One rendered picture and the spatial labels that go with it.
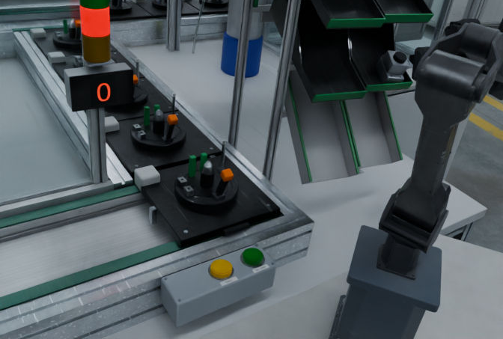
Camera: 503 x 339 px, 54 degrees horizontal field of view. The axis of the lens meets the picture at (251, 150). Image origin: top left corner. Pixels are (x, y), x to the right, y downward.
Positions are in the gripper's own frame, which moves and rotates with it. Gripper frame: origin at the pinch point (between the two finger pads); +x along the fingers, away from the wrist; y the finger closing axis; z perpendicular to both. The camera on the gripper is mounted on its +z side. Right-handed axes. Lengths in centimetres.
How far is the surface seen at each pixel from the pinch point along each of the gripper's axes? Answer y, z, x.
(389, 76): 0.2, -5.7, 13.0
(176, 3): 18, 6, 128
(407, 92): -76, -29, 92
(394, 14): 4.3, 8.2, 8.7
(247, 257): 41, -36, -1
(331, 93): 15.5, -8.5, 12.8
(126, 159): 56, -26, 36
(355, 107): 0.4, -15.4, 24.8
